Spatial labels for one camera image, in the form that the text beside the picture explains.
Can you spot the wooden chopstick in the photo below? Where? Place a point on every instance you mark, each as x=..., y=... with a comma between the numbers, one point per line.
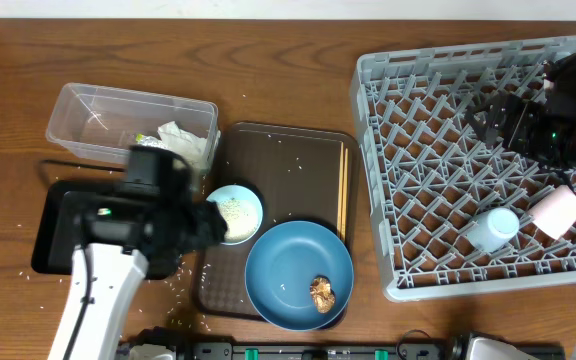
x=343, y=193
x=340, y=191

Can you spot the light blue cup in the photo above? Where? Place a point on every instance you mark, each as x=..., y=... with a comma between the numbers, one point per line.
x=493, y=229

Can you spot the grey plastic dishwasher rack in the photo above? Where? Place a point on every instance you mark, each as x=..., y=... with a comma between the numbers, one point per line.
x=428, y=175

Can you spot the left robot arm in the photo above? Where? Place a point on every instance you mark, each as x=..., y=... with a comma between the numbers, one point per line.
x=103, y=284

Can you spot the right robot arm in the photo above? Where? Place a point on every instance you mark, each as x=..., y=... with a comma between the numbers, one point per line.
x=544, y=133

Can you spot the brown mushroom scrap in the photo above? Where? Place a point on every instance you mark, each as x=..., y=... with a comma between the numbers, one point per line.
x=322, y=295

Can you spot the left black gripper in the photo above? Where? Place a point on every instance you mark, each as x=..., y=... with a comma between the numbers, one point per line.
x=215, y=226

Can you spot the clear plastic bin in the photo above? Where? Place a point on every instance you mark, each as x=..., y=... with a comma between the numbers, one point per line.
x=101, y=123

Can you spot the black plastic tray bin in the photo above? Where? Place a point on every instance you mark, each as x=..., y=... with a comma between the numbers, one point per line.
x=55, y=225

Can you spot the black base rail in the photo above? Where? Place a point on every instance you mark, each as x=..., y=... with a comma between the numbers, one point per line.
x=227, y=351

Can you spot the large blue plate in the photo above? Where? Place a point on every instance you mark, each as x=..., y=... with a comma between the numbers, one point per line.
x=281, y=267

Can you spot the dark brown serving tray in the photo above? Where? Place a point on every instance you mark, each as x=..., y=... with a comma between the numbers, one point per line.
x=296, y=173

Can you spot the green yellow snack wrapper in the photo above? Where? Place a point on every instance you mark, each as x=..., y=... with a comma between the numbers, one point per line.
x=149, y=141

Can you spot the wooden chopstick left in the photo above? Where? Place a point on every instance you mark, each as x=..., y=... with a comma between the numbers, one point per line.
x=340, y=191

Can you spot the white napkin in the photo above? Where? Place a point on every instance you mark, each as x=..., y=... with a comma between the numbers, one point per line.
x=185, y=144

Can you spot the pink cup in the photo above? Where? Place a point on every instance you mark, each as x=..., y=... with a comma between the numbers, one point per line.
x=555, y=213

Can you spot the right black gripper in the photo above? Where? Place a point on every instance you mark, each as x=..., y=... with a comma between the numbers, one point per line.
x=528, y=115

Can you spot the light blue rice bowl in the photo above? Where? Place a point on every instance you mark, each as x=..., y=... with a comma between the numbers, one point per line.
x=242, y=210

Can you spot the wooden chopstick right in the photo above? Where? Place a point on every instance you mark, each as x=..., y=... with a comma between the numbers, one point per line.
x=343, y=193

